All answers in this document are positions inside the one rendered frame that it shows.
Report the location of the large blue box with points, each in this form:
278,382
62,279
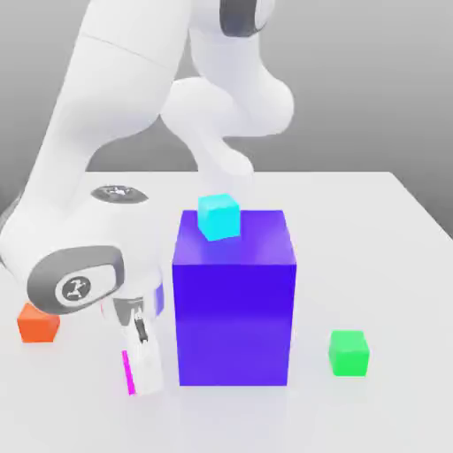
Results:
233,318

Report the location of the small orange cube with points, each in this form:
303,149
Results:
35,327

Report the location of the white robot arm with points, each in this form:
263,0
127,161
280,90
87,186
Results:
106,106

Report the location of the small cyan cube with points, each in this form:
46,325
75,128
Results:
219,219

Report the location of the small green cube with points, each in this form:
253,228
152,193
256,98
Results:
348,355

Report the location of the small magenta cube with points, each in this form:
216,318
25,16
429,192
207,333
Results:
128,371

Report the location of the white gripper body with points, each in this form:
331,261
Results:
147,368

